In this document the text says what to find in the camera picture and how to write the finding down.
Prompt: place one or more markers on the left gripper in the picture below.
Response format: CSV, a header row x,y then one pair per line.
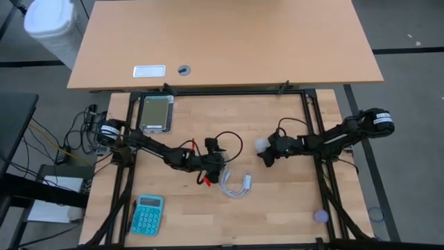
x,y
208,162

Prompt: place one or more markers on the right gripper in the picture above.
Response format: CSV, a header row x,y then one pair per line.
x,y
286,147

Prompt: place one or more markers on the white lightbulb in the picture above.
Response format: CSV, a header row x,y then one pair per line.
x,y
261,144

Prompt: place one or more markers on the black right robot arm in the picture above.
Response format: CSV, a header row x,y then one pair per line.
x,y
333,139

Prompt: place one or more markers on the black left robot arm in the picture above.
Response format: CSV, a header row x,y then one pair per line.
x,y
156,147

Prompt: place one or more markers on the red tape strip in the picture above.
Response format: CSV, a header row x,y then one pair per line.
x,y
206,181

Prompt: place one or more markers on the black desk clamp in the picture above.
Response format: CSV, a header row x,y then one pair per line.
x,y
170,88
283,87

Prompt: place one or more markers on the purple round disc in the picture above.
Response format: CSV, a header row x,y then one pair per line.
x,y
320,216

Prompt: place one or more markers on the teal calculator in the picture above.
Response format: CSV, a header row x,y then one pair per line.
x,y
147,215

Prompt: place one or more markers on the black pen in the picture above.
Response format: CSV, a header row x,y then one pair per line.
x,y
132,217

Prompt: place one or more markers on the white rectangular desk plate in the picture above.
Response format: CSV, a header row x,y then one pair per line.
x,y
149,71

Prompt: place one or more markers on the light wooden desk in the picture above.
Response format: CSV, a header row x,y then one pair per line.
x,y
225,41

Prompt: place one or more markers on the black power brick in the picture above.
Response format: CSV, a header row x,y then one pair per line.
x,y
61,156

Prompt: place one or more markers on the white box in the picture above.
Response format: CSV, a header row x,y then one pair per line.
x,y
55,201

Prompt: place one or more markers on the black side desk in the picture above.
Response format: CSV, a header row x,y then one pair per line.
x,y
15,121

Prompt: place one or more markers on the white trash bin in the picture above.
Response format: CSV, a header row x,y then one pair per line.
x,y
52,27

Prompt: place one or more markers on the black aluminium rig frame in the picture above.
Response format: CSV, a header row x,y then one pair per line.
x,y
243,92

